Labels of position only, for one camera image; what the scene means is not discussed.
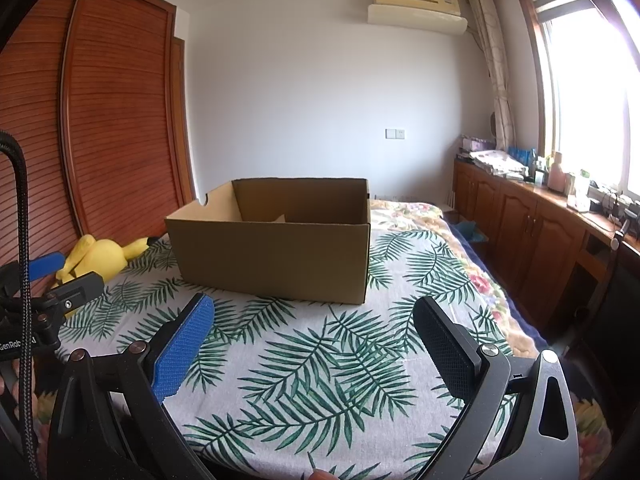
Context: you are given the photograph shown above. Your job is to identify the black braided cable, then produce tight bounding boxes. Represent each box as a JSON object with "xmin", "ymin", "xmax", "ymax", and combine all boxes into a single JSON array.
[{"xmin": 0, "ymin": 130, "xmax": 42, "ymax": 480}]

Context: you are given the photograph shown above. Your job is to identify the folded patterned cloth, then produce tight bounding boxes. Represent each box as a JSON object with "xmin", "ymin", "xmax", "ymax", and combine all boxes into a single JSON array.
[{"xmin": 472, "ymin": 149, "xmax": 531, "ymax": 179}]

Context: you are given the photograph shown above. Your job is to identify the blue packages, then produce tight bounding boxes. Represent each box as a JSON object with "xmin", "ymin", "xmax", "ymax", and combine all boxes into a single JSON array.
[{"xmin": 507, "ymin": 146, "xmax": 539, "ymax": 166}]

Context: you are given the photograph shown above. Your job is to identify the wooden slatted wardrobe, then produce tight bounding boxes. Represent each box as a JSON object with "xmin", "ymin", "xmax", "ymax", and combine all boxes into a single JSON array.
[{"xmin": 0, "ymin": 0, "xmax": 197, "ymax": 273}]

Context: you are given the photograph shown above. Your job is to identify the wooden framed window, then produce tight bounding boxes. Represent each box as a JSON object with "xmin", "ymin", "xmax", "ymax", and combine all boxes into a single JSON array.
[{"xmin": 515, "ymin": 0, "xmax": 640, "ymax": 196}]

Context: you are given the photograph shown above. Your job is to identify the brown cardboard box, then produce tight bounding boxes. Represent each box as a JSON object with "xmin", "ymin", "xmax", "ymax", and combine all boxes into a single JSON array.
[{"xmin": 165, "ymin": 176, "xmax": 372, "ymax": 306}]

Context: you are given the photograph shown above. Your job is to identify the teal cloth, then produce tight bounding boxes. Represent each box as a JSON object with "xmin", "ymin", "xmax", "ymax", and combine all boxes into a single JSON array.
[{"xmin": 457, "ymin": 219, "xmax": 489, "ymax": 244}]

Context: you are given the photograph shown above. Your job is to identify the floral quilt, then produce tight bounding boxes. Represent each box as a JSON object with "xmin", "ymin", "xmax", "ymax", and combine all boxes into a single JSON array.
[{"xmin": 370, "ymin": 199, "xmax": 617, "ymax": 463}]

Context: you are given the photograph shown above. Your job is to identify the purple tissue box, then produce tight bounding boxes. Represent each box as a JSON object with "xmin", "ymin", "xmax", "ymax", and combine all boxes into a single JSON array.
[{"xmin": 460, "ymin": 135, "xmax": 496, "ymax": 154}]

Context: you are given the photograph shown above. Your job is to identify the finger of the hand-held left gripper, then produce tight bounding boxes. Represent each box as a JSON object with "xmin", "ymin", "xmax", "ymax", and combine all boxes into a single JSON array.
[
  {"xmin": 49, "ymin": 271, "xmax": 106, "ymax": 319},
  {"xmin": 27, "ymin": 253, "xmax": 66, "ymax": 281}
]

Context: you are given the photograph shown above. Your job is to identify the dark desk devices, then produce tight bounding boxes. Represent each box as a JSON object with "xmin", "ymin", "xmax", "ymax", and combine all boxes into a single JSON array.
[{"xmin": 590, "ymin": 185, "xmax": 640, "ymax": 237}]

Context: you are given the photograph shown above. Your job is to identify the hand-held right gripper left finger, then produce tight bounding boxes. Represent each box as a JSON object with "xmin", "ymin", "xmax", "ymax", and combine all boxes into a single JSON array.
[{"xmin": 47, "ymin": 292, "xmax": 216, "ymax": 480}]

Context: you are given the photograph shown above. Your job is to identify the pink bottle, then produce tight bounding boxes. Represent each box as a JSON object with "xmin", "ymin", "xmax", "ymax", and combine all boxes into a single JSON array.
[{"xmin": 548, "ymin": 151, "xmax": 566, "ymax": 191}]

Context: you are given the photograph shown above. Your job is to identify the white wall air conditioner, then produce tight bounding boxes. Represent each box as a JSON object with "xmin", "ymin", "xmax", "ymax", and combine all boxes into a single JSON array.
[{"xmin": 367, "ymin": 0, "xmax": 469, "ymax": 36}]

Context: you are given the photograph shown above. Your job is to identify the patterned beige curtain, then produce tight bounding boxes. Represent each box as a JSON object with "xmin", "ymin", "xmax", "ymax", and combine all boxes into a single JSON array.
[{"xmin": 468, "ymin": 0, "xmax": 516, "ymax": 151}]

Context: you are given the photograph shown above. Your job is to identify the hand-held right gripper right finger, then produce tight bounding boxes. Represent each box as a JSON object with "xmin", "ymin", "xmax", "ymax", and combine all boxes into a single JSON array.
[{"xmin": 412, "ymin": 296, "xmax": 581, "ymax": 480}]

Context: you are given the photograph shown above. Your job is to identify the long wooden cabinet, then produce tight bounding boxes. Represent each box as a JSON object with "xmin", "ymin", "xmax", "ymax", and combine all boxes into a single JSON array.
[{"xmin": 452, "ymin": 157, "xmax": 640, "ymax": 341}]

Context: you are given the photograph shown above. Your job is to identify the black chair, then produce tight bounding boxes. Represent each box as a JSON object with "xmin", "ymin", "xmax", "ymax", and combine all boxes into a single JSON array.
[{"xmin": 567, "ymin": 240, "xmax": 640, "ymax": 431}]

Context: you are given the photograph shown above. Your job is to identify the white bottle green cap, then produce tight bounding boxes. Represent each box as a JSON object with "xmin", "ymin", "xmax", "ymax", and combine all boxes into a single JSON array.
[{"xmin": 567, "ymin": 170, "xmax": 591, "ymax": 211}]

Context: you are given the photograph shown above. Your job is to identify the yellow plush toy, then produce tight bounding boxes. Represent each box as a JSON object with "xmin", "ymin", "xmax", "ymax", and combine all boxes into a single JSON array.
[{"xmin": 55, "ymin": 234, "xmax": 151, "ymax": 319}]

